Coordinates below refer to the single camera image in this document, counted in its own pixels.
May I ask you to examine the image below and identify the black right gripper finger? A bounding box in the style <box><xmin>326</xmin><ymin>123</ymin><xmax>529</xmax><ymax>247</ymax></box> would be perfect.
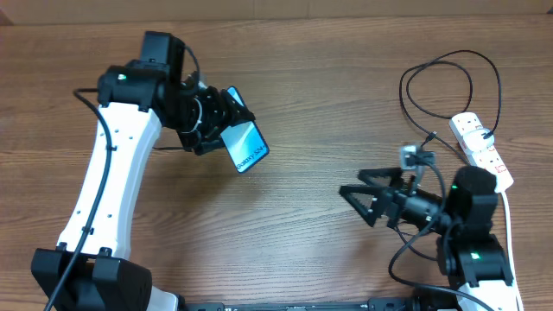
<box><xmin>358</xmin><ymin>168</ymin><xmax>404</xmax><ymax>188</ymax></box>
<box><xmin>339</xmin><ymin>185</ymin><xmax>389</xmax><ymax>227</ymax></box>

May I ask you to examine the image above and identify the white charger adapter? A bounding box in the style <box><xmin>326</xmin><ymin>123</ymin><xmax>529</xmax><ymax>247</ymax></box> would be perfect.
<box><xmin>462</xmin><ymin>128</ymin><xmax>495</xmax><ymax>154</ymax></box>

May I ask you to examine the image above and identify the black USB charging cable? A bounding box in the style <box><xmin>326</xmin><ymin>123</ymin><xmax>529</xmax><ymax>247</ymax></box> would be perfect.
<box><xmin>397</xmin><ymin>49</ymin><xmax>503</xmax><ymax>165</ymax></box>

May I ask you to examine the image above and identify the Samsung Galaxy smartphone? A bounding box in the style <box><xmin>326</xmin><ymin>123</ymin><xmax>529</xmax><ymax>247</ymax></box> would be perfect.
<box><xmin>219</xmin><ymin>86</ymin><xmax>270</xmax><ymax>175</ymax></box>

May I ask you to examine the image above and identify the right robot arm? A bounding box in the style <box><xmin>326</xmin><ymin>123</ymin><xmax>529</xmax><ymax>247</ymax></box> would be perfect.
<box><xmin>339</xmin><ymin>163</ymin><xmax>521</xmax><ymax>311</ymax></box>

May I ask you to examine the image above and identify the brown cardboard backdrop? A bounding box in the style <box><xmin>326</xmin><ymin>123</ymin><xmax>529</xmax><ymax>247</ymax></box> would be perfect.
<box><xmin>1</xmin><ymin>0</ymin><xmax>552</xmax><ymax>26</ymax></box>

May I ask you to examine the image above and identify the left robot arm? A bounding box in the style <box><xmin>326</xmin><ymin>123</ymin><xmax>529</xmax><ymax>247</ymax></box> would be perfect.
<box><xmin>31</xmin><ymin>31</ymin><xmax>270</xmax><ymax>310</ymax></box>

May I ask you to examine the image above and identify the white power strip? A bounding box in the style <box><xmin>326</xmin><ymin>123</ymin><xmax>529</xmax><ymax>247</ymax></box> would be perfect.
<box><xmin>449</xmin><ymin>112</ymin><xmax>514</xmax><ymax>193</ymax></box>

